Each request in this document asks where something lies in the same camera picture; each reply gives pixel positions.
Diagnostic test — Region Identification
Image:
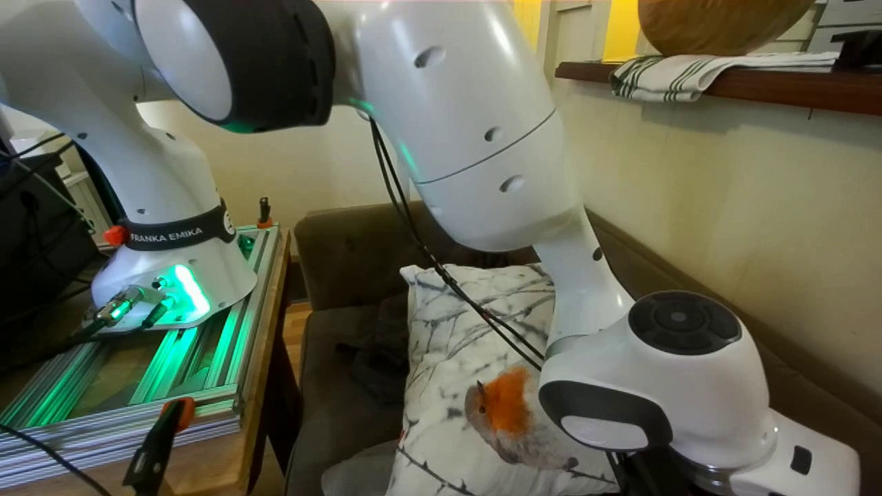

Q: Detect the white bird print cushion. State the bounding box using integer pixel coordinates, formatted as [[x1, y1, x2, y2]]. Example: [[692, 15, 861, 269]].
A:
[[383, 258, 644, 496]]

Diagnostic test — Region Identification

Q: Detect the grey-brown tufted sofa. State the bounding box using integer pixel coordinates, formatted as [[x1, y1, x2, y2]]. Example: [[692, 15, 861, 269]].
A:
[[283, 201, 882, 496]]

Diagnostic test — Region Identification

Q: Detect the green striped white towel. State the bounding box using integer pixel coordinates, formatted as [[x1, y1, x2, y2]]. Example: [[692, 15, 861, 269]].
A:
[[608, 50, 843, 103]]

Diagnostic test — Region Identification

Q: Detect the black orange bar clamp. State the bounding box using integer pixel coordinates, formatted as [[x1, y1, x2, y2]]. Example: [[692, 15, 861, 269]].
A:
[[121, 393, 197, 496]]

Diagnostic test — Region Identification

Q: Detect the large wooden bowl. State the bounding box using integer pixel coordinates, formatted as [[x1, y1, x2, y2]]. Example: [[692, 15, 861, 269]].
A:
[[637, 0, 817, 58]]

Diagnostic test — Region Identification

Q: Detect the black equipment bag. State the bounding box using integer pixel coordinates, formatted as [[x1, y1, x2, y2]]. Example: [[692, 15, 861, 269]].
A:
[[0, 148, 99, 318]]

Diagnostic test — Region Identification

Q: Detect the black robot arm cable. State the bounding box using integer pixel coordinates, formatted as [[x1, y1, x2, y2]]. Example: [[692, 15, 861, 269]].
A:
[[367, 117, 553, 372]]

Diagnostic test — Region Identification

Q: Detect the aluminium frame robot table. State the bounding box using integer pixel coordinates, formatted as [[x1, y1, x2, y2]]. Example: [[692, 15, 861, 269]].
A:
[[0, 222, 296, 496]]

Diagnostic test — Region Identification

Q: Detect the brown wooden wall shelf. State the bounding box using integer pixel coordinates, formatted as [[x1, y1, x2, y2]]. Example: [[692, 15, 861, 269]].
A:
[[553, 58, 882, 117]]

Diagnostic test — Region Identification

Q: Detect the thin black table cable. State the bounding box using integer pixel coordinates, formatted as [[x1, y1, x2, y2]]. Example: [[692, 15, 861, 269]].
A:
[[0, 420, 109, 496]]

